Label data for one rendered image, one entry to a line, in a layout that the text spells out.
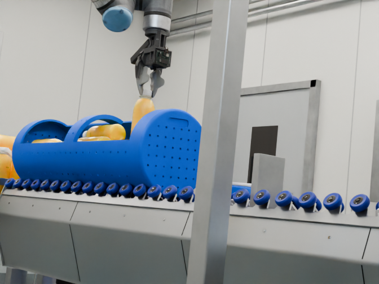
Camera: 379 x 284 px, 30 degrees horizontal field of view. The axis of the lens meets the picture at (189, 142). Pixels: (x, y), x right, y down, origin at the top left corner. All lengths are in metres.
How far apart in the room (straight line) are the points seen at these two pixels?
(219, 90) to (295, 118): 4.94
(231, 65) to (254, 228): 0.43
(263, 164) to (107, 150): 0.61
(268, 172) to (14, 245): 1.29
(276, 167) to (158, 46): 0.61
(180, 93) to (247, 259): 6.25
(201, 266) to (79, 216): 0.93
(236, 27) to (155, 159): 0.70
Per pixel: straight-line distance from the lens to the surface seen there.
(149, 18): 2.33
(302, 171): 6.36
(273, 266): 1.73
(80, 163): 2.45
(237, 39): 1.63
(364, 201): 1.59
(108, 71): 8.10
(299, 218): 1.69
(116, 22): 2.22
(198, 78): 7.76
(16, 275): 2.92
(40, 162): 2.70
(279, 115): 6.66
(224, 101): 1.58
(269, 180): 1.93
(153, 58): 2.27
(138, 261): 2.17
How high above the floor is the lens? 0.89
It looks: 6 degrees up
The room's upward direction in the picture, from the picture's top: 6 degrees clockwise
